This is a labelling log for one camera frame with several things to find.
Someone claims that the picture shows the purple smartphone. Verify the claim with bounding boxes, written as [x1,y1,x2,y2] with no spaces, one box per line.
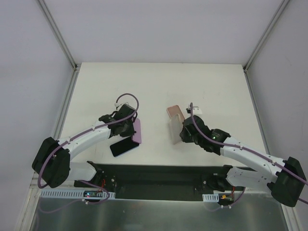
[132,118,142,144]

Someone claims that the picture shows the beige phone with case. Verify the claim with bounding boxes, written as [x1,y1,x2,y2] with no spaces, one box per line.
[168,114,183,144]

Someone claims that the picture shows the blue smartphone black screen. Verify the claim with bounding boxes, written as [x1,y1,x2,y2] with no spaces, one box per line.
[110,138,140,157]

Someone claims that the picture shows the pink phone case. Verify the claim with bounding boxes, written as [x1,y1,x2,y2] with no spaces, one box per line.
[167,105,185,121]

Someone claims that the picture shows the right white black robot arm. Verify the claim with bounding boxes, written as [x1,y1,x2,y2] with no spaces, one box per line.
[180,115,308,207]

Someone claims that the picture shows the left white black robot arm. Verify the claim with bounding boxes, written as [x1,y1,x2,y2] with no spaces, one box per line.
[32,103,137,188]

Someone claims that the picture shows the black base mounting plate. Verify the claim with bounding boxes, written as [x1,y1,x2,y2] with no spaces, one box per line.
[72,161,246,200]

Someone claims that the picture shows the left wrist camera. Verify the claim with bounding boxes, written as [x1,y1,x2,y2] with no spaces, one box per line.
[114,102,135,111]

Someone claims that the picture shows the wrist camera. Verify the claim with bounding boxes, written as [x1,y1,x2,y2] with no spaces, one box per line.
[186,106,203,115]
[114,102,135,111]

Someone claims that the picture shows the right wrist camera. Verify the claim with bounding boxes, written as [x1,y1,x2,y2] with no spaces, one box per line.
[186,106,203,115]

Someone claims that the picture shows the right white cable duct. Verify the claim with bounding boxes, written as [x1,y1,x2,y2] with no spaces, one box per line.
[202,193,219,203]

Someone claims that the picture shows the white cable duct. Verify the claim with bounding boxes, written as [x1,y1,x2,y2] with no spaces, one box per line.
[40,189,116,199]
[202,193,219,203]

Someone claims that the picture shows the left aluminium frame post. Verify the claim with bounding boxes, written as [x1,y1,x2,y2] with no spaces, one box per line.
[36,0,78,71]

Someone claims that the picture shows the aluminium frame post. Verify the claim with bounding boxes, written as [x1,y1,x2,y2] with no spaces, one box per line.
[243,0,291,73]
[36,0,78,71]

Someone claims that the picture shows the left white cable duct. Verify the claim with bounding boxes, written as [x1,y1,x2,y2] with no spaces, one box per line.
[40,189,116,199]

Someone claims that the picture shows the right aluminium frame post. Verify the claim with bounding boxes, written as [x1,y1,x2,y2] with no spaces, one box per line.
[243,0,291,73]

